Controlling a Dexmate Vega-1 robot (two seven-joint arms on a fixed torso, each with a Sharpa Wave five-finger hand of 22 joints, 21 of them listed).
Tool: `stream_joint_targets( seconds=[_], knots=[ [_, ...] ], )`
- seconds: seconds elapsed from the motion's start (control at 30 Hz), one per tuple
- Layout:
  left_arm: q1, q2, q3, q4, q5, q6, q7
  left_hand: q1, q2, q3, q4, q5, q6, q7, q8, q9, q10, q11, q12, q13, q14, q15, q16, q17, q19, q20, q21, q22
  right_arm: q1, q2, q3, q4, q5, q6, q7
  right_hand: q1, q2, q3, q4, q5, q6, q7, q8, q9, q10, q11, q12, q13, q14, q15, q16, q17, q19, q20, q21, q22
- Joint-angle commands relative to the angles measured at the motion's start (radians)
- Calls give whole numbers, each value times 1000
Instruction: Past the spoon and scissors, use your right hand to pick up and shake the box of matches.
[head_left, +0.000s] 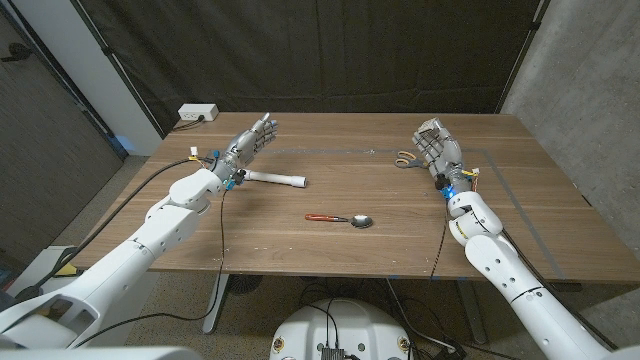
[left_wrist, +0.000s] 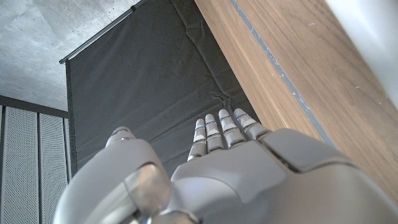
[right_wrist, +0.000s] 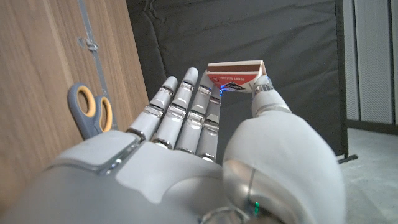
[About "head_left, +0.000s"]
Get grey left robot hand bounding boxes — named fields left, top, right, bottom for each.
left=212, top=112, right=279, bottom=190

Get black backdrop curtain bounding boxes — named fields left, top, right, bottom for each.
left=72, top=0, right=549, bottom=136

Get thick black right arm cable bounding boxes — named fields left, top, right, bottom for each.
left=502, top=229, right=619, bottom=351

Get white power strip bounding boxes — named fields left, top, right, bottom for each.
left=177, top=103, right=220, bottom=122

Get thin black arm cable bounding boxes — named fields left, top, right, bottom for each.
left=74, top=189, right=229, bottom=349
left=429, top=199, right=451, bottom=281

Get grey yellow scissors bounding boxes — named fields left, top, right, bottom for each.
left=394, top=150, right=429, bottom=170

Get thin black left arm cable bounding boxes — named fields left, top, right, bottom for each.
left=74, top=189, right=229, bottom=349

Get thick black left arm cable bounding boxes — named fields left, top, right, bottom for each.
left=14, top=157, right=216, bottom=301

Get black power adapter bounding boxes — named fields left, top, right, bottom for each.
left=432, top=342, right=469, bottom=360

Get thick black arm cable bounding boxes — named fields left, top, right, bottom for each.
left=502, top=229, right=619, bottom=351
left=14, top=157, right=216, bottom=301

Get grey table leg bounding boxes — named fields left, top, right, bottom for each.
left=455, top=279, right=489, bottom=345
left=202, top=273, right=230, bottom=335

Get black power strip cord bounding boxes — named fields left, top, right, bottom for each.
left=172, top=115, right=206, bottom=133

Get black door handle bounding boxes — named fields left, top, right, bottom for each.
left=0, top=42, right=34, bottom=64

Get yellow black floor object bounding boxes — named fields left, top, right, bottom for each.
left=49, top=246, right=80, bottom=277

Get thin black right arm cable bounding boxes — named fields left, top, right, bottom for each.
left=429, top=199, right=451, bottom=281

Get spoon with red handle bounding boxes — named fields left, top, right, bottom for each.
left=304, top=213, right=374, bottom=230

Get black backdrop stand pole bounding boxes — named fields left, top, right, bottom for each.
left=69, top=0, right=167, bottom=139
left=494, top=0, right=551, bottom=114

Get white plastic pipe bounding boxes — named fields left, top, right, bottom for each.
left=243, top=169, right=308, bottom=189

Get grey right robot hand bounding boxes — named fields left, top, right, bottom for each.
left=412, top=117, right=479, bottom=199

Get black round floor fan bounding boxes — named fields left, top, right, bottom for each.
left=227, top=273, right=264, bottom=296

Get white robot torso base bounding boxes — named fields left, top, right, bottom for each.
left=269, top=298, right=415, bottom=360

